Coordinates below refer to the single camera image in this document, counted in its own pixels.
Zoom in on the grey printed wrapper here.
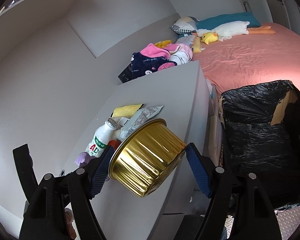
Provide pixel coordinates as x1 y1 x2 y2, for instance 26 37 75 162
120 106 164 140

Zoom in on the navy pink clothes pile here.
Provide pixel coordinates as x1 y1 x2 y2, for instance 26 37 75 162
130 43 193 79

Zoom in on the yellow snack packet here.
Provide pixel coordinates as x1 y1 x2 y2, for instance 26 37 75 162
111 103 143 118

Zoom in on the person's left hand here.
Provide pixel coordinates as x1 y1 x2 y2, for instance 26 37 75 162
65 207 77 239

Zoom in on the orange plastic lid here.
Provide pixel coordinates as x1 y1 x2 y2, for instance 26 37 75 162
108 140 121 149

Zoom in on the black trash bag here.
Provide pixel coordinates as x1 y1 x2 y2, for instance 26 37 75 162
221 80 300 210

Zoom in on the teal pillow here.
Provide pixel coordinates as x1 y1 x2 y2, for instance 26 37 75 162
196 12 261 30

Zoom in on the white goose plush toy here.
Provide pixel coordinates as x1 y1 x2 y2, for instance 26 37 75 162
196 21 276 42

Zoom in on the patterned grey pillow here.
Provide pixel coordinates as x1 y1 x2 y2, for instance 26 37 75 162
170 17 197 35

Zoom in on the gold foil bowl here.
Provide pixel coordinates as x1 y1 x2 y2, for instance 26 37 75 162
109 119 186 197

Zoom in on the yellow long plush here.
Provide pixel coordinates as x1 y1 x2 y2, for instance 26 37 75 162
192 37 205 54

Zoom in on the black wall socket panel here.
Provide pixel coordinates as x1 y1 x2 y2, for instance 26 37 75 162
118 64 133 83

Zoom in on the yellow duck plush toy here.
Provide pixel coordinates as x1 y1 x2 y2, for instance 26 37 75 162
202 32 218 45

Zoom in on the purple bag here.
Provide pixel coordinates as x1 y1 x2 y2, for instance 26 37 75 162
75 152 93 166

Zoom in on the white AD milk bottle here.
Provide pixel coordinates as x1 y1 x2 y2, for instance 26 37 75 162
85 118 119 158

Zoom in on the cardboard bin box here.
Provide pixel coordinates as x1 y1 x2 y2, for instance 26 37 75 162
219 89 298 125

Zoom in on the pink bed sheet mattress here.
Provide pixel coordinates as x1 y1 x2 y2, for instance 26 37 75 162
193 23 300 93

